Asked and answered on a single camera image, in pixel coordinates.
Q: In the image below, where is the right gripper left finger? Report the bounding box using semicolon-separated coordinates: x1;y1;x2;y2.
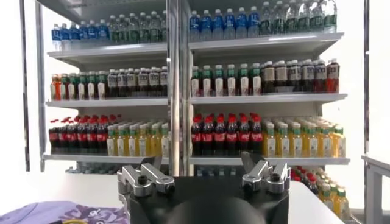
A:
117;155;177;198

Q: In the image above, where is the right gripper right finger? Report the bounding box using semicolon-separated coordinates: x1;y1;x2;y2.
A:
240;151;292;195

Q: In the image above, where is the purple t-shirt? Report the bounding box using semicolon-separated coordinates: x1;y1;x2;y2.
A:
0;200;129;224

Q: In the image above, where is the red cap cola bottle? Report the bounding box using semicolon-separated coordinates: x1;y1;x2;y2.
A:
213;116;227;156
67;119;78;155
49;121;60;155
306;173;319;195
87;118;98;155
250;115;264;156
77;119;88;155
238;115;251;155
225;116;238;156
97;117;109;155
58;120;69;155
291;170;305;184
202;117;215;156
191;117;203;156

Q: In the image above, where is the metal shelf rack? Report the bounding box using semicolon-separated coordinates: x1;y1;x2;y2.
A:
179;0;351;220
35;0;180;176

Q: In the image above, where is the beige label tea bottle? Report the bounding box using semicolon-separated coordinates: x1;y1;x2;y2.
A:
262;61;276;94
275;60;288;94

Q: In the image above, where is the reddish orange drink bottle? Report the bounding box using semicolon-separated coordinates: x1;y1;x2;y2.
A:
50;74;61;102

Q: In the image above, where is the red drink bottle white label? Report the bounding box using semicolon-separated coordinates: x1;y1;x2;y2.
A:
326;58;341;94

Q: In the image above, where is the black pole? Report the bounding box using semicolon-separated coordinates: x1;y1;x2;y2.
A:
363;0;371;214
19;0;30;173

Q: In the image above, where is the green label water bottle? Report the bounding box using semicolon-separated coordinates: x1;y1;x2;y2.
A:
260;1;273;37
158;10;168;43
148;11;160;43
272;0;285;35
309;0;324;33
127;12;138;44
137;12;149;44
323;0;338;33
108;14;118;45
117;13;128;44
285;0;298;34
297;0;310;33

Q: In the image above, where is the blue label water bottle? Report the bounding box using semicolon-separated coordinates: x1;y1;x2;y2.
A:
224;8;236;41
69;21;80;49
188;10;201;43
60;23;71;50
88;19;99;42
200;9;213;42
97;19;109;42
79;20;89;42
235;7;248;40
211;9;224;41
247;5;261;39
51;23;62;51

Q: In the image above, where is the white metal frame table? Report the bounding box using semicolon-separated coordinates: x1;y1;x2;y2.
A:
361;154;390;224

